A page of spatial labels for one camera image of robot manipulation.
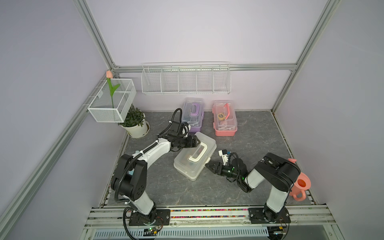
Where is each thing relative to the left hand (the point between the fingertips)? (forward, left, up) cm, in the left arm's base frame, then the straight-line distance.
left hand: (195, 143), depth 88 cm
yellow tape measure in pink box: (+24, -20, -4) cm, 32 cm away
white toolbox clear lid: (-10, +1, +1) cm, 10 cm away
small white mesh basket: (+19, +44, +19) cm, 52 cm away
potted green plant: (+15, +37, +3) cm, 40 cm away
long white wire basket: (+40, +3, +19) cm, 44 cm away
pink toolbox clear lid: (+17, -22, -3) cm, 28 cm away
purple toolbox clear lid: (+35, 0, -6) cm, 36 cm away
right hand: (-12, -6, -6) cm, 14 cm away
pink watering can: (-27, -52, -1) cm, 59 cm away
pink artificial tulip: (+27, +47, +22) cm, 58 cm away
